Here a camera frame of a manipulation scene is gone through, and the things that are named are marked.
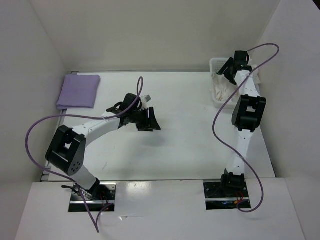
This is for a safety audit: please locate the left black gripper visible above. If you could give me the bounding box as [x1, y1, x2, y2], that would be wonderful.
[129, 107, 161, 132]

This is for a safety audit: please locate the cream t shirt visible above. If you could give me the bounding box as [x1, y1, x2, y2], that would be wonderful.
[210, 70, 261, 108]

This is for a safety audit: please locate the purple t shirt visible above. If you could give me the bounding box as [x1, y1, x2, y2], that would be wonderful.
[56, 74, 101, 110]

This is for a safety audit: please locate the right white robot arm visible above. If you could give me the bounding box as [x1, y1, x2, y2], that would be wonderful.
[219, 50, 267, 197]

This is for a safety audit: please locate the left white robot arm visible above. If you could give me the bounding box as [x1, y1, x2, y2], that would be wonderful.
[45, 93, 161, 200]

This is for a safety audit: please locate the white perforated plastic basket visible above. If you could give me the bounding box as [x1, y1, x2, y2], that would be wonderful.
[208, 57, 262, 110]

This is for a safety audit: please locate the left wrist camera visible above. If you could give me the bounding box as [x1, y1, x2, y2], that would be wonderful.
[140, 95, 152, 109]

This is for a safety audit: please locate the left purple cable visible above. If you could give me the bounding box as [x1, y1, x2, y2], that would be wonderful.
[26, 76, 145, 233]

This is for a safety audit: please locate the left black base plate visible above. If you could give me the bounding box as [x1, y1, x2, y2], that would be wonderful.
[62, 182, 117, 213]

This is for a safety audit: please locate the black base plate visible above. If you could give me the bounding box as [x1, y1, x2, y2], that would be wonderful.
[62, 182, 117, 213]
[203, 180, 251, 210]

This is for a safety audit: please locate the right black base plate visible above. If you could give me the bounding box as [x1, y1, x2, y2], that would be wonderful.
[203, 180, 251, 210]

